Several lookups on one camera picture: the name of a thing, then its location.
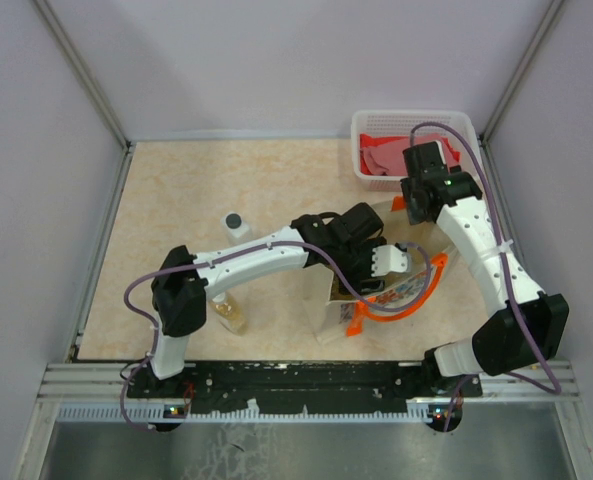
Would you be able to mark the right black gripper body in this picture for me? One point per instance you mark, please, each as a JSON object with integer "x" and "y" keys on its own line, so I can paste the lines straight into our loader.
{"x": 454, "y": 169}

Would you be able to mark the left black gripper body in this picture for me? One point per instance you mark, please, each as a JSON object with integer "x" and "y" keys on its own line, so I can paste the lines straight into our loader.
{"x": 356, "y": 262}

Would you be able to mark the canvas bag orange handles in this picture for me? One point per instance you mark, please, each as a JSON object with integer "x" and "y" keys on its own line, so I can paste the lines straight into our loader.
{"x": 334, "y": 316}

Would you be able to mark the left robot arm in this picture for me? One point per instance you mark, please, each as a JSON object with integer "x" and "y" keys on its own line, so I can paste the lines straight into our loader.
{"x": 180, "y": 298}

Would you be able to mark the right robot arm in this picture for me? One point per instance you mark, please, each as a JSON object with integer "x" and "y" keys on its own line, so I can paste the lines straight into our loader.
{"x": 525, "y": 324}

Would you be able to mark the red cloth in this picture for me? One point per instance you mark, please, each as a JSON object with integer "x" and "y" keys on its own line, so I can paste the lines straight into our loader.
{"x": 383, "y": 156}

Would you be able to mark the white plastic basket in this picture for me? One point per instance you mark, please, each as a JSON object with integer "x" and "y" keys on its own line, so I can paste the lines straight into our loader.
{"x": 411, "y": 123}

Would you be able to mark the white bottle black cap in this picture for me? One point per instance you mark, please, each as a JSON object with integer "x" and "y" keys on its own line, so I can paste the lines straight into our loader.
{"x": 236, "y": 229}

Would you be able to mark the amber liquid bottle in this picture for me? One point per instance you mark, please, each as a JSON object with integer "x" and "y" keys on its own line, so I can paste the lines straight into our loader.
{"x": 230, "y": 313}

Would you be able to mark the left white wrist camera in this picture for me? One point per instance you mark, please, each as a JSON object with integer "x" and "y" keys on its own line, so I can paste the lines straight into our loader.
{"x": 386, "y": 259}

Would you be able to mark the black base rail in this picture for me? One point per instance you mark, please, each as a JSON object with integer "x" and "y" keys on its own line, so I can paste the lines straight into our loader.
{"x": 292, "y": 387}

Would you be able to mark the aluminium frame rail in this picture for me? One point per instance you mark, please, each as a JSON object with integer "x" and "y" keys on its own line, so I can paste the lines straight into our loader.
{"x": 81, "y": 381}

